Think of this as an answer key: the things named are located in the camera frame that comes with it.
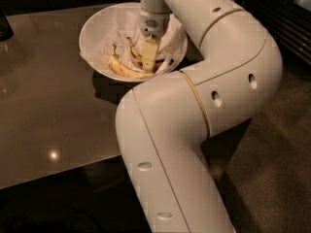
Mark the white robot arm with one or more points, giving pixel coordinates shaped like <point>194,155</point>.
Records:
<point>162,123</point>

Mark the yellow banana front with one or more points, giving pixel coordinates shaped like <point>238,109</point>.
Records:
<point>121,69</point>

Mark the white ceramic bowl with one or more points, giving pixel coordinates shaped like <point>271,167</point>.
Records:
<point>97,26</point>

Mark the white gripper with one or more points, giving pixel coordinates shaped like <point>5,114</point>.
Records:
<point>155,24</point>

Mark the dark object table corner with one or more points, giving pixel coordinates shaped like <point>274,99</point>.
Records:
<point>6,31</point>

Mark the spotted yellow banana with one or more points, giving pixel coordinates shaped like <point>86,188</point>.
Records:
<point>137,59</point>

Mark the black slatted radiator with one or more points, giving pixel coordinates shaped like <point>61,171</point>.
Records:
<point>288,20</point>

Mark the white paper bowl liner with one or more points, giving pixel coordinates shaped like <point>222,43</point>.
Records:
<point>113,26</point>

